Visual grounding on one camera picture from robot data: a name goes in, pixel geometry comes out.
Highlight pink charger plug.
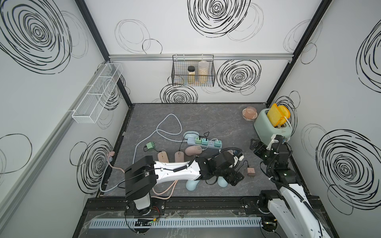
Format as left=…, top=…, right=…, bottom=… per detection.
left=247, top=167, right=256, bottom=177

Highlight pink mouse sideways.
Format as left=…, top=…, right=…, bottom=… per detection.
left=185, top=145, right=203, bottom=156

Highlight light blue mouse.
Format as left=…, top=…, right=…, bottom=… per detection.
left=217, top=177, right=229, bottom=188
left=186, top=180, right=199, bottom=191

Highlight peach mouse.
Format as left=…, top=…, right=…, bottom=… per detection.
left=157, top=151, right=169, bottom=163

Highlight green charger plug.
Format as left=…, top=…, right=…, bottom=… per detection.
left=146, top=141, right=156, bottom=150

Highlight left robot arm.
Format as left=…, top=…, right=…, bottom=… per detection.
left=125, top=148, right=244, bottom=210

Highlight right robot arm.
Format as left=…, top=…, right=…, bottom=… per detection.
left=250, top=135, right=330, bottom=238

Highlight pink mouse upright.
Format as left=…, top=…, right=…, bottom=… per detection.
left=175, top=151, right=185, bottom=163

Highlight blue mouse behind strip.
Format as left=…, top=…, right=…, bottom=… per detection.
left=183, top=131, right=199, bottom=140

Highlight blue power strip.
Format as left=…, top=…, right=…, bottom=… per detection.
left=187, top=137, right=222, bottom=150

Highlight mint green toaster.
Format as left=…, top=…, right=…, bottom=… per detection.
left=254, top=109, right=292, bottom=146

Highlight yellow toast slice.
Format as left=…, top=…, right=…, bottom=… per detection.
left=267, top=103, right=291, bottom=127

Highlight pink glass bowl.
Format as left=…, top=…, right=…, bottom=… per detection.
left=242, top=106, right=258, bottom=121

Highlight brown lid spice jar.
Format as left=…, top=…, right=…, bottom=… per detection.
left=187, top=65, right=195, bottom=84

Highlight white lid tall jar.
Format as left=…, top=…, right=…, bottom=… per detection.
left=198, top=60, right=209, bottom=86

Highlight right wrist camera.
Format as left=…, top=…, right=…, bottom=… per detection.
left=267, top=134, right=279, bottom=151

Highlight grey cable duct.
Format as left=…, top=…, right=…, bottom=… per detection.
left=88, top=217, right=262, bottom=229

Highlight black wire basket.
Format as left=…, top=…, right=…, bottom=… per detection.
left=171, top=54, right=216, bottom=87

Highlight pink power cable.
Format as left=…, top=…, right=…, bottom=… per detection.
left=106, top=151, right=179, bottom=200

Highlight light blue power cable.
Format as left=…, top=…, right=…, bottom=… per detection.
left=99, top=113, right=188, bottom=192

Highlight white wire shelf basket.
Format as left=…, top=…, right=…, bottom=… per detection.
left=72, top=62, right=124, bottom=124

